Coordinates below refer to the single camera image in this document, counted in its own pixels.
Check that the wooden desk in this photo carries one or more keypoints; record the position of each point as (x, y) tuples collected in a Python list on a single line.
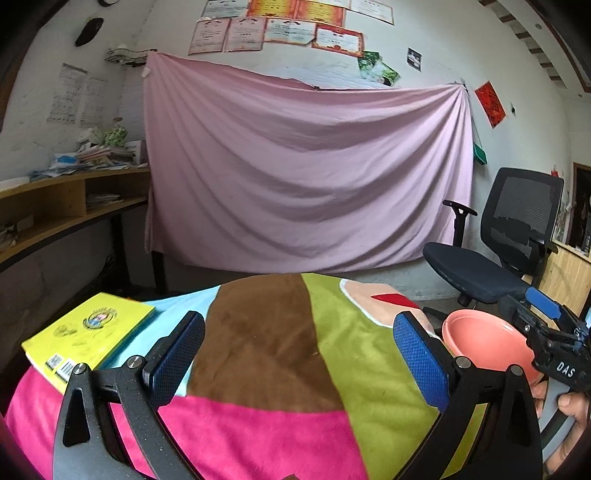
[(567, 277)]

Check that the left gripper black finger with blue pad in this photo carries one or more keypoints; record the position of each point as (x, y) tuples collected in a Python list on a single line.
[(88, 444), (508, 442)]

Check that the black office chair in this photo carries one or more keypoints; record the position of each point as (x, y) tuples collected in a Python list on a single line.
[(517, 225)]

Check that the red wall paper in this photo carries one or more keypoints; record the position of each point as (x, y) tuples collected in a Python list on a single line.
[(491, 104)]

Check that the pink hanging sheet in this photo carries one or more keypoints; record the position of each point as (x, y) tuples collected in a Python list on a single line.
[(259, 174)]

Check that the yellow book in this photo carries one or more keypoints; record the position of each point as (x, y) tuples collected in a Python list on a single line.
[(87, 334)]

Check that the multicolour patchwork blanket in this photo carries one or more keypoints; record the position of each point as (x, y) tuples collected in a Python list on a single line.
[(298, 378)]

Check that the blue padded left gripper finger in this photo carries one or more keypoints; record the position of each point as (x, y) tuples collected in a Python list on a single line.
[(543, 303)]

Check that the wooden shelf unit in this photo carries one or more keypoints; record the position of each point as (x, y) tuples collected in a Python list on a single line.
[(60, 206)]

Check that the wall certificates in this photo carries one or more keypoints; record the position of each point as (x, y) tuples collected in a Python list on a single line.
[(245, 26)]

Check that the coral pink bowl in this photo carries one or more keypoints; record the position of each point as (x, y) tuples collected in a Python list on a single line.
[(489, 342)]

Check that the person's right hand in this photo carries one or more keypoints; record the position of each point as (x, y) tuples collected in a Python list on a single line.
[(564, 420)]

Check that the black white photo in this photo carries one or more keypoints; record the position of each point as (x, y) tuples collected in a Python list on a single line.
[(414, 59)]

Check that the green photo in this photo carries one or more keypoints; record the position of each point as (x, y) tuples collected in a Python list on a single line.
[(373, 68)]

